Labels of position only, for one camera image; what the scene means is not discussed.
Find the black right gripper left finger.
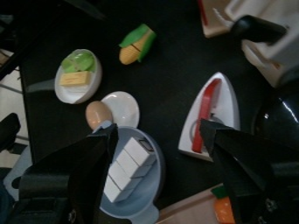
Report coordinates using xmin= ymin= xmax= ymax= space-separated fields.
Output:
xmin=7 ymin=122 xmax=120 ymax=224

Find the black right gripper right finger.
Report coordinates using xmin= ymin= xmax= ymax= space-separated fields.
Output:
xmin=199 ymin=118 xmax=299 ymax=224

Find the black glossy pot lid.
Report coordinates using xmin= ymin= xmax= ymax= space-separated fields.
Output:
xmin=250 ymin=82 xmax=299 ymax=154

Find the white sliced toy block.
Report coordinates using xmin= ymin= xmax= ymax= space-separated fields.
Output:
xmin=103 ymin=136 xmax=158 ymax=204

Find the orange toy carrot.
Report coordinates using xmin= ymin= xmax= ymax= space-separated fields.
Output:
xmin=210 ymin=185 xmax=238 ymax=224

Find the light blue toy pan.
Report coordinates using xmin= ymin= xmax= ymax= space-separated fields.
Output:
xmin=92 ymin=121 xmax=167 ymax=224

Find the wooden cutting board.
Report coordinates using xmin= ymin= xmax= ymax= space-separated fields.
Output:
xmin=155 ymin=183 xmax=235 ymax=224

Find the brown toy egg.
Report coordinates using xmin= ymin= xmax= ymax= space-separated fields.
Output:
xmin=84 ymin=100 xmax=115 ymax=131

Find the small white plate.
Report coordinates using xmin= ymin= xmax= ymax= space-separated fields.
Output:
xmin=99 ymin=90 xmax=141 ymax=130

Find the white oval bowl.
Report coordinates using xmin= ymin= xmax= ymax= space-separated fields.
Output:
xmin=52 ymin=48 xmax=104 ymax=105

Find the yellow toy butter block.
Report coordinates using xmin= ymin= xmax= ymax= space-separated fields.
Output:
xmin=59 ymin=71 xmax=94 ymax=88

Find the green toy lime slice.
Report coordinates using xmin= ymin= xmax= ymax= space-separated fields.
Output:
xmin=60 ymin=52 xmax=98 ymax=74

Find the toy corn with green husk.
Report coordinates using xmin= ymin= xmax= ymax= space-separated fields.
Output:
xmin=118 ymin=23 xmax=158 ymax=66

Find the black knob on appliance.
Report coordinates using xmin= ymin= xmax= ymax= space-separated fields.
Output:
xmin=230 ymin=14 xmax=289 ymax=45

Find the wooden tray with red piece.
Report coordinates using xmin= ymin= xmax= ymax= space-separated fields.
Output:
xmin=197 ymin=0 xmax=237 ymax=39

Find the white toy iron red handle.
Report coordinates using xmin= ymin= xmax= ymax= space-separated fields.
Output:
xmin=178 ymin=71 xmax=242 ymax=162

